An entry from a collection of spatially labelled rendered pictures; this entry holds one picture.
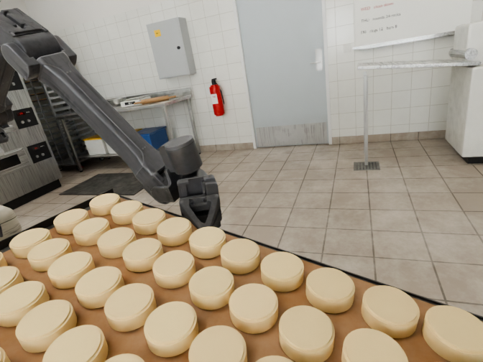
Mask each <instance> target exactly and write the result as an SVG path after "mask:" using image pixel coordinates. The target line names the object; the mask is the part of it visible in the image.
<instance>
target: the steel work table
mask: <svg viewBox="0 0 483 362"><path fill-rule="evenodd" d="M140 96H150V97H151V98H156V97H160V96H168V97H169V96H179V97H177V98H172V99H169V100H168V101H160V102H156V103H148V104H144V105H142V104H141V105H137V106H127V107H121V106H113V107H114V109H115V110H116V111H117V112H123V111H134V110H140V109H146V108H157V107H162V111H163V114H164V117H165V123H166V126H167V131H168V134H169V137H170V140H171V139H174V137H173V132H172V129H171V125H170V120H169V117H168V113H167V108H166V106H168V105H170V104H173V103H177V102H179V101H183V100H185V99H186V103H187V106H188V112H189V116H190V122H191V125H192V129H193V135H194V139H195V140H194V141H195V144H196V146H197V149H198V152H199V154H201V149H200V145H199V141H198V135H197V132H196V125H195V122H194V118H193V112H192V108H191V104H190V98H192V95H191V91H190V88H181V89H176V90H167V91H161V92H156V93H147V94H142V95H136V96H127V97H126V99H129V98H135V97H140ZM76 117H80V116H79V115H78V114H77V113H76V112H75V113H69V114H66V115H63V116H58V117H56V120H59V119H60V122H61V124H62V127H63V130H64V132H65V135H66V137H67V140H68V143H69V145H70V148H71V151H72V153H73V156H74V158H75V162H76V164H77V166H78V169H79V171H80V172H82V171H83V168H82V167H81V163H80V161H79V159H87V158H100V157H107V158H108V159H110V157H119V155H118V154H109V153H108V154H97V155H90V154H89V153H87V154H85V155H83V156H81V157H78V155H77V153H76V150H75V147H74V145H73V142H72V139H71V138H70V134H69V132H68V128H67V126H66V124H65V121H64V119H70V118H76Z"/></svg>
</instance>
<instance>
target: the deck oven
mask: <svg viewBox="0 0 483 362"><path fill-rule="evenodd" d="M7 97H8V99H9V100H10V101H11V102H12V104H13V105H12V108H11V109H12V111H13V114H14V120H13V121H10V122H8V125H9V127H7V128H5V129H3V130H4V131H5V132H6V134H7V135H8V136H9V140H8V142H5V143H2V144H0V147H1V148H2V149H3V150H4V153H5V155H4V156H1V157H0V205H3V206H5V207H8V208H11V209H12V210H14V209H16V208H18V207H20V206H22V205H24V204H26V203H28V202H30V201H32V200H34V199H37V198H39V197H41V196H43V195H45V194H47V193H49V192H51V191H53V190H55V189H57V188H59V187H61V184H60V181H59V179H60V178H61V177H63V176H62V174H61V172H60V169H59V167H58V164H57V162H56V160H55V157H54V154H53V153H52V150H51V147H50V144H49V142H48V140H47V137H46V135H45V132H44V130H43V128H42V124H41V123H40V120H39V117H38V115H37V112H36V111H35V108H34V105H33V103H32V100H31V98H30V96H29V93H28V90H27V87H26V85H25V83H24V81H23V78H22V76H21V75H20V74H19V73H18V72H17V71H15V72H14V76H13V78H12V81H11V85H10V87H9V91H8V93H7Z"/></svg>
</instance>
